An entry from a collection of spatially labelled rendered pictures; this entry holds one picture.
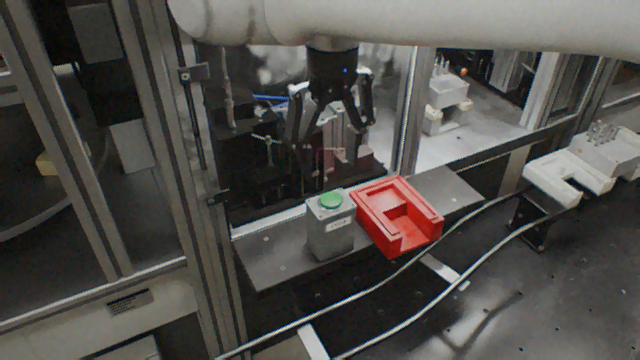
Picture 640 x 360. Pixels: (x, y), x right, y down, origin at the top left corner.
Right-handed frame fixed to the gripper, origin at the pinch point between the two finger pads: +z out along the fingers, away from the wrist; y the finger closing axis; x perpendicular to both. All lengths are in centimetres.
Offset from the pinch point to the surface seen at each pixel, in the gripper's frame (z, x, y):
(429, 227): 18.3, 7.9, -18.3
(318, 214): 10.5, 1.9, 3.0
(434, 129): 20, -21, -42
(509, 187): 112, -63, -142
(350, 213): 11.8, 3.1, -2.9
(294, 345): 113, -33, -6
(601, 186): 25, 11, -68
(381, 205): 17.9, -1.3, -13.2
